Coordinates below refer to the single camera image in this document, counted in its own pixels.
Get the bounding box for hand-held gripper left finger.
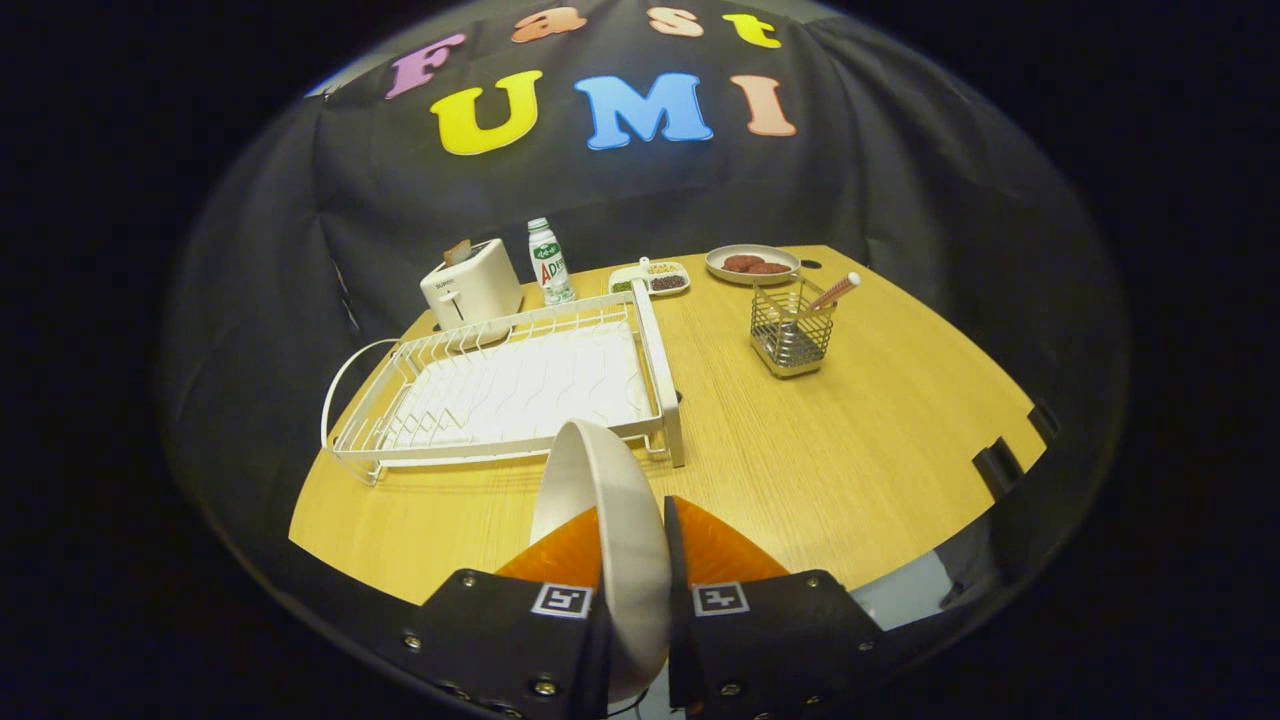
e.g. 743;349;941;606
375;506;614;720

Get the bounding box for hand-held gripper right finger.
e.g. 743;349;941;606
664;495;906;720

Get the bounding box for white round plate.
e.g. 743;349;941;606
530;420;673;701

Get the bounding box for white wire dish rack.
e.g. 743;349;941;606
320;280;686;488

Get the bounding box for metal mesh basket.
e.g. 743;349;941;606
750;278;836;379

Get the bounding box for pink striped handle spoon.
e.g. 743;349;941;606
790;272;861;346

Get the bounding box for white divided snack dish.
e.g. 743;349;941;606
608;258;691;298

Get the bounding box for small beige sausage plate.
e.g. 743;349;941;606
705;244;801;286

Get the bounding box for white toaster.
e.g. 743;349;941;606
420;238;524;331

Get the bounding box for white green label bottle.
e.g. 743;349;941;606
527;218;576;306

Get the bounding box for black backdrop cloth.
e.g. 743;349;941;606
165;0;1131;561

